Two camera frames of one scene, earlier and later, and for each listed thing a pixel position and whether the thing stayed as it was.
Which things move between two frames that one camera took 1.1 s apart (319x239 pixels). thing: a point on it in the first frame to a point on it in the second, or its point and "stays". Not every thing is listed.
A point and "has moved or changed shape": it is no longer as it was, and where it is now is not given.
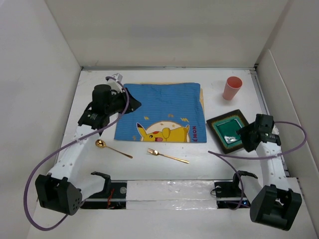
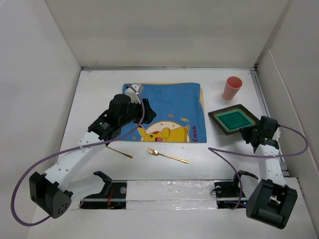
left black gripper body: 118,102 to 134,114
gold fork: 156,153 stays
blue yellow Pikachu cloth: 169,112 stays
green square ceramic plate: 225,126 has moved or changed shape
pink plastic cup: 233,84 stays
